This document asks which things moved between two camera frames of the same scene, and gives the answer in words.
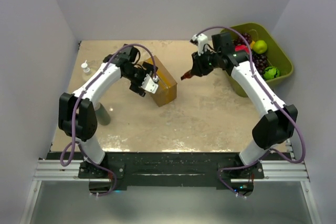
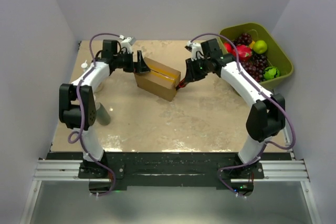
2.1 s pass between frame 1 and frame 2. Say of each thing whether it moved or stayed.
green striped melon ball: stayed
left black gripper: moved
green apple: stayed
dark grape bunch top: stayed
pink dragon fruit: stayed
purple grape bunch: stayed
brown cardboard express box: moved
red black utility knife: moved
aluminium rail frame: stayed
